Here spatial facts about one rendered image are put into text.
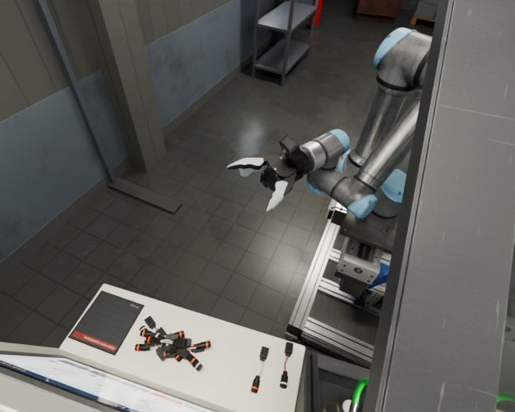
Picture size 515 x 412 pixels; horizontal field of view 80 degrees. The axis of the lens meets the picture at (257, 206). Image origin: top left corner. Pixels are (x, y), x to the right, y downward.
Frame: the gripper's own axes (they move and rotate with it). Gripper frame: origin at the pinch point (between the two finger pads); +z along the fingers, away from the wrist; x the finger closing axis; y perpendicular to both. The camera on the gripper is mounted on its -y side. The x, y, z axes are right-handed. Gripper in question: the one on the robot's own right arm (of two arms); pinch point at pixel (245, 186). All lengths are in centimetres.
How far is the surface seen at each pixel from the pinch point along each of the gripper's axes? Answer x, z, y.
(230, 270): 32, -32, 151
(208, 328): -12, 17, 46
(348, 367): -47, -10, 45
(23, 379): -10.8, 48.7, 0.0
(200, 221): 82, -40, 158
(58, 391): -15.2, 45.5, -0.1
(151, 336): -4, 32, 44
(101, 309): 14, 40, 50
